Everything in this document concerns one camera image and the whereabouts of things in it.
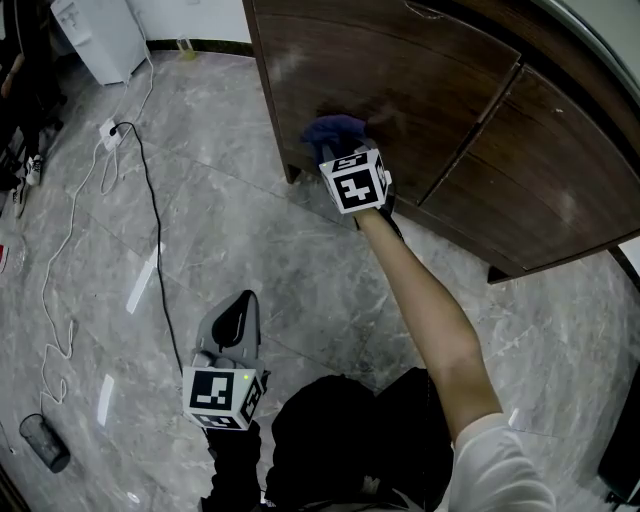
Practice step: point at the person's right forearm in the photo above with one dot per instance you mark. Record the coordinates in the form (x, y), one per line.
(435, 320)

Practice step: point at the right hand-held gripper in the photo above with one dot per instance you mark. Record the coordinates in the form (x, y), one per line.
(357, 187)

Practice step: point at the white power strip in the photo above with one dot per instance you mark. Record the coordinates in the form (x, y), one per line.
(110, 134)

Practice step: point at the clear water jug red label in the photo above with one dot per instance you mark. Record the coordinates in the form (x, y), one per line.
(14, 255)

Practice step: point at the brown wooden cabinet frame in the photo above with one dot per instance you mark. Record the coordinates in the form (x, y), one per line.
(525, 25)

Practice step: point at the dark stone vanity top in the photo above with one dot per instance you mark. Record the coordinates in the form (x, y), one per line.
(610, 45)

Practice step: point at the person's left forearm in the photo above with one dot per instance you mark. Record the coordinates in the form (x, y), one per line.
(235, 465)

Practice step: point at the blue wiping cloth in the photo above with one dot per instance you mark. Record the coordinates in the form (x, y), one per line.
(332, 127)

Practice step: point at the person's white shirt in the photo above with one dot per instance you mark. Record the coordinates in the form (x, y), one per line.
(500, 470)

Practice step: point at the person's black trousers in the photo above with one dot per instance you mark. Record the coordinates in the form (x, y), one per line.
(350, 440)

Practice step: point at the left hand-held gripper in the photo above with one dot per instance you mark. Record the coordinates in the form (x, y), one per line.
(215, 395)

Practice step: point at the black mesh cup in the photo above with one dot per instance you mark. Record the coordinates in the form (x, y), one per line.
(45, 445)

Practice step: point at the dark green bin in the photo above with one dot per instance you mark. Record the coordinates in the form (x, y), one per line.
(625, 450)

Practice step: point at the small yellowish bottle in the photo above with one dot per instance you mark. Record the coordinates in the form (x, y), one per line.
(186, 49)

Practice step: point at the white water dispenser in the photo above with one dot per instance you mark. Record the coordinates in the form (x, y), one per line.
(110, 45)

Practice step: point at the dark brown wooden cabinet door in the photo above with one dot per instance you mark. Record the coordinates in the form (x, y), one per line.
(380, 65)
(550, 175)

